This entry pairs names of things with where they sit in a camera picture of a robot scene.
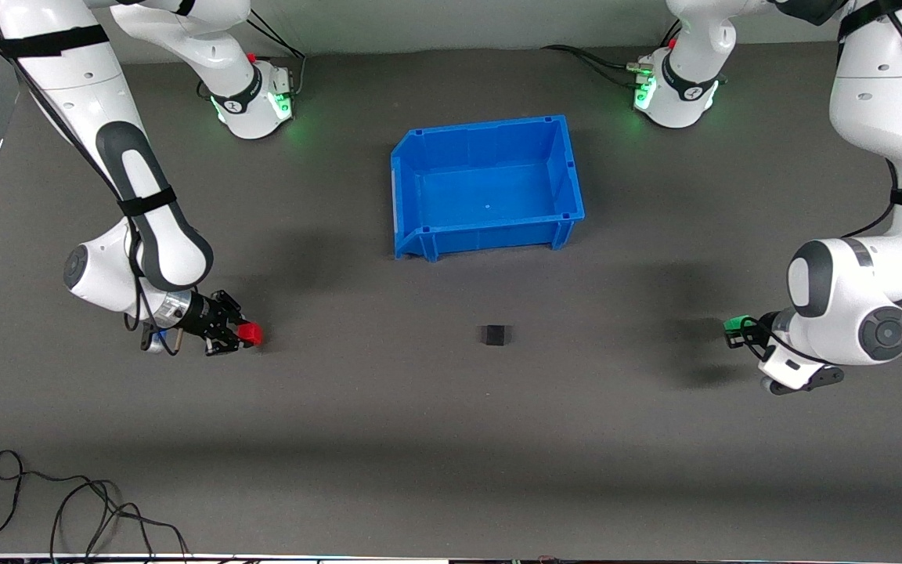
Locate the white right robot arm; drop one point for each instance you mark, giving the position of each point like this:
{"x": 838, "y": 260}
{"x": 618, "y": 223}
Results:
{"x": 146, "y": 211}

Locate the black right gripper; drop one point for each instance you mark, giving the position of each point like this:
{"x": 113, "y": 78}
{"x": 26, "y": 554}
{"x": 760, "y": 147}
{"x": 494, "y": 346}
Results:
{"x": 202, "y": 316}

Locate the small red cube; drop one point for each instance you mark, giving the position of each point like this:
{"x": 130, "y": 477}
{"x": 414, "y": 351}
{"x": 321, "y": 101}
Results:
{"x": 250, "y": 334}

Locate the grey table mat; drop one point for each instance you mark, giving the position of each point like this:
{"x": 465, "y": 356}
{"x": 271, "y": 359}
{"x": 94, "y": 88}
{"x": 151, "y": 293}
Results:
{"x": 451, "y": 431}

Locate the small black cube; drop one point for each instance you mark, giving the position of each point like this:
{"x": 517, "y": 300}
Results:
{"x": 494, "y": 335}

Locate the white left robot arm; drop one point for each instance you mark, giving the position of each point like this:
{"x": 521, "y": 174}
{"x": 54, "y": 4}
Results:
{"x": 882, "y": 298}

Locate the blue plastic storage bin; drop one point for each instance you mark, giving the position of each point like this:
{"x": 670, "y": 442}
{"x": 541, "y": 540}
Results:
{"x": 490, "y": 188}

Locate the small green cube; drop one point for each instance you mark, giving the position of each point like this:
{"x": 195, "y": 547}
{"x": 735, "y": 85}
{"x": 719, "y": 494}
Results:
{"x": 734, "y": 321}

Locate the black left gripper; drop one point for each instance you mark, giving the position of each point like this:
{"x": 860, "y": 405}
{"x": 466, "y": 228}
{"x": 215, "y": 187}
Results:
{"x": 756, "y": 329}

